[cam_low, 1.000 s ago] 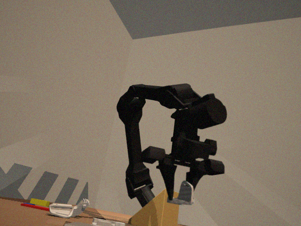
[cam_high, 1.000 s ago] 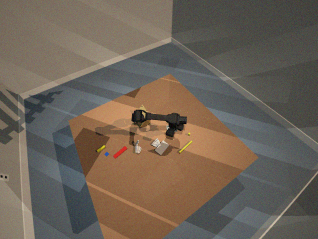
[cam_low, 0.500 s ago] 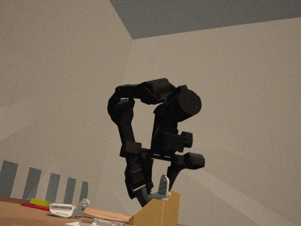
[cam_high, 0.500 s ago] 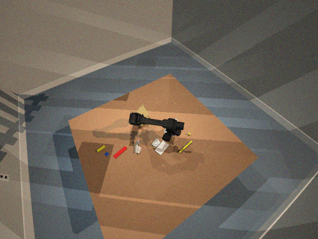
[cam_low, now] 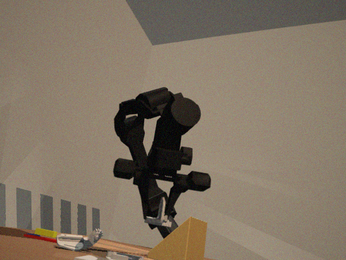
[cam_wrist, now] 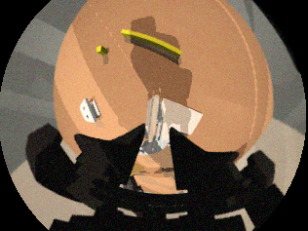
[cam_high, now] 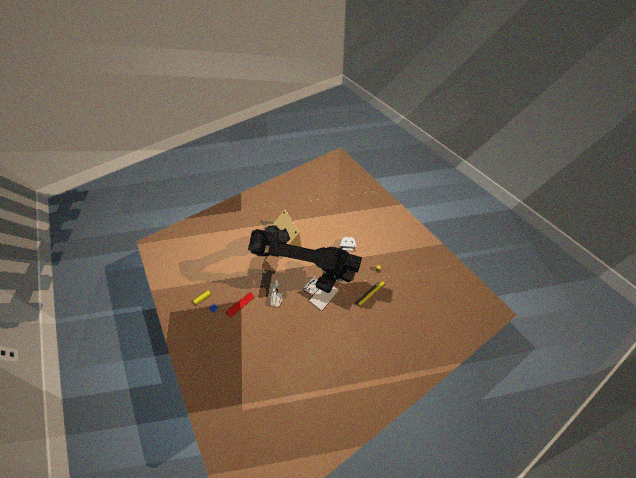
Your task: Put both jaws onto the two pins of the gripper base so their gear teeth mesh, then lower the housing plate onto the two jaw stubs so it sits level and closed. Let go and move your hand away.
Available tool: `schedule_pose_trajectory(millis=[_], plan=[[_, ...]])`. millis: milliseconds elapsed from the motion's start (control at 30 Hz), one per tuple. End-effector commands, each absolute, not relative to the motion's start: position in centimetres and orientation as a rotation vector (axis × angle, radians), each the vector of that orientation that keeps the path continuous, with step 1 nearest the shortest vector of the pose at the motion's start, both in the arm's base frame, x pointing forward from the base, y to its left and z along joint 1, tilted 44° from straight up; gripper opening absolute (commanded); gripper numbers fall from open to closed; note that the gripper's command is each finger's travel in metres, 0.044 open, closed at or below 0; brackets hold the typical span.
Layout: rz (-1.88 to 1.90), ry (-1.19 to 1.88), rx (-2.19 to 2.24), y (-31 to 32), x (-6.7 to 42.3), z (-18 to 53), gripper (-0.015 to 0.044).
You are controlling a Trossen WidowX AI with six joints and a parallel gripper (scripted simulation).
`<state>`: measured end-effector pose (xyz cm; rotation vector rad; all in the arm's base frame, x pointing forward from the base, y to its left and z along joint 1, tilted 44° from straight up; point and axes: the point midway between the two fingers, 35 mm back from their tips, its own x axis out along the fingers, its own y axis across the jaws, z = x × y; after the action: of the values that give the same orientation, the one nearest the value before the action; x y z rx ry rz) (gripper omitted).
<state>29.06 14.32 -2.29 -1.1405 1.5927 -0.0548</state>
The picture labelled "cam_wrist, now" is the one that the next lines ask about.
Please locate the small yellow block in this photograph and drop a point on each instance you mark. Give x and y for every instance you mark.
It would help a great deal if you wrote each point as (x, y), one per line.
(102, 51)

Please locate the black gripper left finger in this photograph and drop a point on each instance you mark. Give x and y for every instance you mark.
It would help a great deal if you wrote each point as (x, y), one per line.
(120, 152)

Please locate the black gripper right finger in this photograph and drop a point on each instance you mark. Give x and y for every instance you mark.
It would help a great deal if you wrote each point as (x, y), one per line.
(190, 161)

